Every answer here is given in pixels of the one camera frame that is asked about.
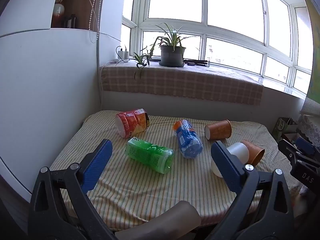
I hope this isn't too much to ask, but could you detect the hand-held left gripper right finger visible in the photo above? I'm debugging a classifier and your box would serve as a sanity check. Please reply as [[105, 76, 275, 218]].
[[211, 141, 295, 240]]

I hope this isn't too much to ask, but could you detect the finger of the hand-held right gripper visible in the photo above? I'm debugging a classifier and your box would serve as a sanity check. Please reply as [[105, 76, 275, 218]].
[[296, 137, 320, 161], [278, 139, 304, 167]]

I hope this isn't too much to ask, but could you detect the white window frame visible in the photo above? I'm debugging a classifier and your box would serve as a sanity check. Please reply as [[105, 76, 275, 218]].
[[122, 0, 314, 98]]

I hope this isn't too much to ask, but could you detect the bead curtain cord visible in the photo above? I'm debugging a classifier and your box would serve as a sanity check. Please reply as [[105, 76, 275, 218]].
[[87, 0, 102, 32]]

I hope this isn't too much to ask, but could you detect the white lace cloth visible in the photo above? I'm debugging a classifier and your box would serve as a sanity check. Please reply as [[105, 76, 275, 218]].
[[297, 97, 320, 147]]

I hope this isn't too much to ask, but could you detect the blue cut bottle cup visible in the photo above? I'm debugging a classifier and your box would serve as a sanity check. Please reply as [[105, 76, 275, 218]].
[[173, 119, 203, 159]]

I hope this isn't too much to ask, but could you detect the green white carton box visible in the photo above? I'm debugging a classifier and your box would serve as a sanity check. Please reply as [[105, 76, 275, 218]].
[[271, 117, 298, 141]]

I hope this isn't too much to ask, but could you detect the white charger plug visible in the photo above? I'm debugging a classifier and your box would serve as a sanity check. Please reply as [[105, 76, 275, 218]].
[[117, 45, 130, 60]]

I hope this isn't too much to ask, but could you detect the white paper cup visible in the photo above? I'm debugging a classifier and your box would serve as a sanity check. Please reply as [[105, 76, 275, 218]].
[[210, 142, 250, 178]]

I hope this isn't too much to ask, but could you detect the white cabinet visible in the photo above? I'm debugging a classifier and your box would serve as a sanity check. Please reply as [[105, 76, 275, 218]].
[[0, 0, 125, 203]]

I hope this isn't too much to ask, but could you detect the green cut bottle cup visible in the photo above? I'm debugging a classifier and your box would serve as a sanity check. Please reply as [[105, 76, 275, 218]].
[[125, 137, 175, 174]]

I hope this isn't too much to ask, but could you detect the red orange cut bottle cup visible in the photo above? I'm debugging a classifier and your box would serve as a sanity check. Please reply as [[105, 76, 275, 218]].
[[115, 108, 150, 138]]

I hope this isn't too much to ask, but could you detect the black folded object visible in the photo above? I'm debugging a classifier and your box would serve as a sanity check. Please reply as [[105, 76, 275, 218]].
[[183, 58, 211, 68]]

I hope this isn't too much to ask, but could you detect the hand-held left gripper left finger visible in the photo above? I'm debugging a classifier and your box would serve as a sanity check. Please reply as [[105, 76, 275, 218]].
[[27, 139, 118, 240]]

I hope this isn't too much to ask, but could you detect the beige checked cloth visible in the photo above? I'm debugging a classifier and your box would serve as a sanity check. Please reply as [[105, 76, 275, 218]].
[[101, 63, 264, 106]]

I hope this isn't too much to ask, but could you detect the brown cardboard tube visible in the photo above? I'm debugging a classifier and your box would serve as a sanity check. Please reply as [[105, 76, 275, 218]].
[[116, 201, 202, 240]]

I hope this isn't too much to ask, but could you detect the yellow striped cloth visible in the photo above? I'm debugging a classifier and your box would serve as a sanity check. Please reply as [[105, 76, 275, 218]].
[[49, 110, 302, 231]]

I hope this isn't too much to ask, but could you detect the brown paper cup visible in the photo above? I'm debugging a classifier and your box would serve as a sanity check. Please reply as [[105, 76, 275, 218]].
[[204, 119, 233, 141], [241, 139, 265, 166]]

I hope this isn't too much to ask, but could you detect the large potted plant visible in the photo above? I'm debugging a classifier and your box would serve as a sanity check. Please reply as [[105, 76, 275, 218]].
[[149, 23, 198, 68]]

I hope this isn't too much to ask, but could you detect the white red vase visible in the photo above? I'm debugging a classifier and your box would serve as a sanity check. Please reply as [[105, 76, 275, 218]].
[[52, 0, 66, 22]]

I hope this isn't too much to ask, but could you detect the small trailing plant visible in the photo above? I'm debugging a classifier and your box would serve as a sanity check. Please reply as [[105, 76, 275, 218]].
[[116, 45, 157, 78]]

